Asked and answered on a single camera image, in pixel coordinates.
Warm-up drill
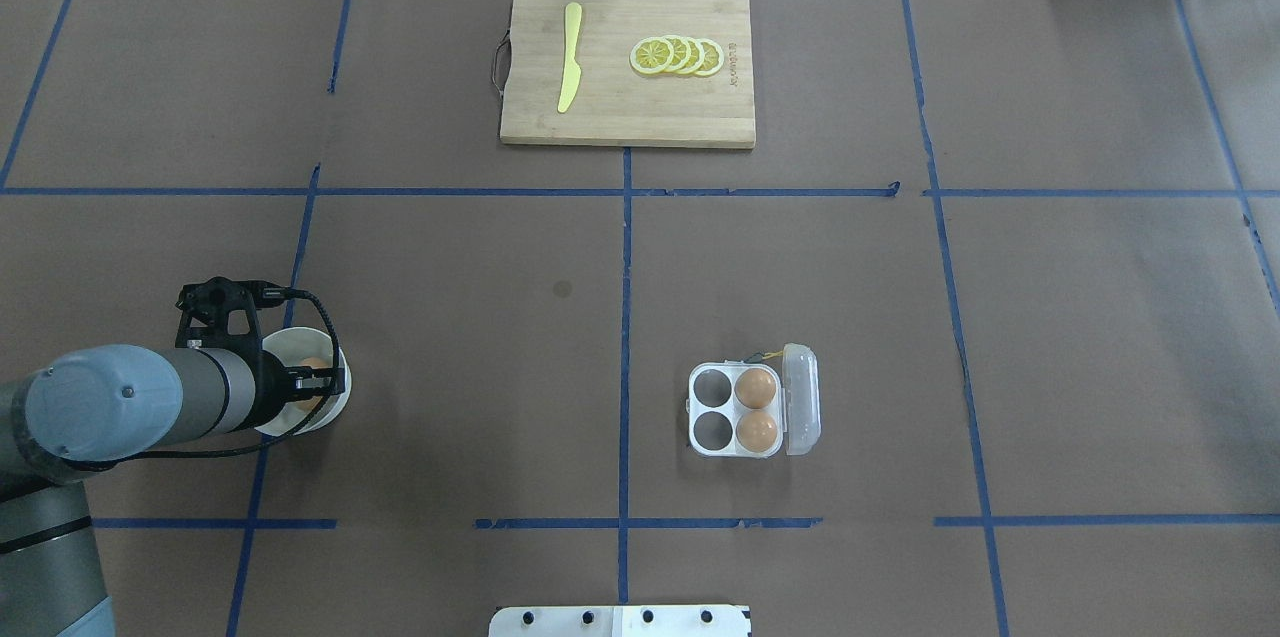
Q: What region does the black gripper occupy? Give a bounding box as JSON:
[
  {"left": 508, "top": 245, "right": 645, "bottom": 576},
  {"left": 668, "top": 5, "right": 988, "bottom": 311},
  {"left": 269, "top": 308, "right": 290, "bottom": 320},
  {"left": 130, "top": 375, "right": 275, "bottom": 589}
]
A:
[{"left": 255, "top": 356, "right": 339, "bottom": 414}]

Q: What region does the brown egg from bowl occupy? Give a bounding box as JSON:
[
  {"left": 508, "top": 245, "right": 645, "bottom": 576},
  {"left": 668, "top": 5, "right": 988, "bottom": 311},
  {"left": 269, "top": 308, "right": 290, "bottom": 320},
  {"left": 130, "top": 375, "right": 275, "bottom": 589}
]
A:
[{"left": 298, "top": 356, "right": 332, "bottom": 400}]

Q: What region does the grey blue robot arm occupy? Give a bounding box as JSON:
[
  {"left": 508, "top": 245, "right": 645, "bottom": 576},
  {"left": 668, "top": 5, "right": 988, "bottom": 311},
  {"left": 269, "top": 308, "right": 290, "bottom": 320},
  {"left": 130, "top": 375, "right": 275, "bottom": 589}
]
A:
[{"left": 1, "top": 345, "right": 346, "bottom": 636}]

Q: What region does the clear plastic egg box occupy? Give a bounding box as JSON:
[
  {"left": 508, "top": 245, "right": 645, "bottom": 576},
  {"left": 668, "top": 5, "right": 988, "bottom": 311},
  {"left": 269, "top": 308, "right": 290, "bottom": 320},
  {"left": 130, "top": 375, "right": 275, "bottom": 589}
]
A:
[{"left": 685, "top": 344, "right": 822, "bottom": 459}]

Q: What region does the brown egg in box rear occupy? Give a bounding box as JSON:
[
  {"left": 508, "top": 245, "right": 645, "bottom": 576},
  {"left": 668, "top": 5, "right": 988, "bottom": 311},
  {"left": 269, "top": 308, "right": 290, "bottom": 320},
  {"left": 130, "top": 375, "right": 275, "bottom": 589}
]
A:
[{"left": 733, "top": 367, "right": 780, "bottom": 411}]

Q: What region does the brown egg in box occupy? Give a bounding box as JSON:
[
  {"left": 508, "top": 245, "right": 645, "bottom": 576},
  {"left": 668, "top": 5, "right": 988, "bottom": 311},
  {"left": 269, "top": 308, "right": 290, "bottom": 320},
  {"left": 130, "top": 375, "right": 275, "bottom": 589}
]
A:
[
  {"left": 735, "top": 411, "right": 780, "bottom": 454},
  {"left": 733, "top": 367, "right": 780, "bottom": 411}
]

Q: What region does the brown egg in box front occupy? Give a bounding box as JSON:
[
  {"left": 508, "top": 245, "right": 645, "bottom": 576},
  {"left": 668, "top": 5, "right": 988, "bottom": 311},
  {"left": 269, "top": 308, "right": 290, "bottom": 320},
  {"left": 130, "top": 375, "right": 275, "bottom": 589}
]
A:
[{"left": 735, "top": 411, "right": 780, "bottom": 454}]

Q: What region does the white ceramic bowl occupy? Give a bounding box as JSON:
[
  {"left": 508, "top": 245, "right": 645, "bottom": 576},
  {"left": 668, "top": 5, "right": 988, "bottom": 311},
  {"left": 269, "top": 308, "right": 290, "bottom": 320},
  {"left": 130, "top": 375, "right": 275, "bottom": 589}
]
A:
[{"left": 255, "top": 327, "right": 353, "bottom": 437}]

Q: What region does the yellow plastic knife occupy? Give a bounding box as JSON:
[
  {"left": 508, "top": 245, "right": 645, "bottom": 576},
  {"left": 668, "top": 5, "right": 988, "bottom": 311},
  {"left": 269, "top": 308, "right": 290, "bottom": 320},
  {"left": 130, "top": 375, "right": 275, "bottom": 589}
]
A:
[{"left": 557, "top": 3, "right": 584, "bottom": 114}]

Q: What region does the wooden cutting board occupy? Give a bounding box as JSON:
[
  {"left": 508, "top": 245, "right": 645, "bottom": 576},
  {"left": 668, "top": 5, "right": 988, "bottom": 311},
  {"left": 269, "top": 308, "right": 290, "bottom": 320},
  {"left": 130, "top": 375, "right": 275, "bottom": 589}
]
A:
[{"left": 500, "top": 0, "right": 756, "bottom": 150}]

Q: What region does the lemon slice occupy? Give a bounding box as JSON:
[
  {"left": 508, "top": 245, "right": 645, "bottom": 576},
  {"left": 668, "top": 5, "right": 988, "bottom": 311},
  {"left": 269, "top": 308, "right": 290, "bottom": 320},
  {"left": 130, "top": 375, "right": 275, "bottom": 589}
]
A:
[
  {"left": 628, "top": 37, "right": 676, "bottom": 75},
  {"left": 692, "top": 38, "right": 724, "bottom": 77},
  {"left": 676, "top": 37, "right": 707, "bottom": 75},
  {"left": 662, "top": 35, "right": 694, "bottom": 75}
]

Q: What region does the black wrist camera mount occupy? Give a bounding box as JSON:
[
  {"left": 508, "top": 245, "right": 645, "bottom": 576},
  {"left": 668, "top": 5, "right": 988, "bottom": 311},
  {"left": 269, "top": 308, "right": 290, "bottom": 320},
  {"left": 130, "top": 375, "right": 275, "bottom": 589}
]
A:
[{"left": 175, "top": 276, "right": 289, "bottom": 354}]

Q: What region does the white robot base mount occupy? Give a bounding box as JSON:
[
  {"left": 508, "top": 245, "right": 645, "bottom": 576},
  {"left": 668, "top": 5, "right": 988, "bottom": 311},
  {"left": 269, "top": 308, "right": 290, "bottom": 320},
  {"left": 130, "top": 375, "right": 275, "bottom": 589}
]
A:
[{"left": 488, "top": 604, "right": 753, "bottom": 636}]

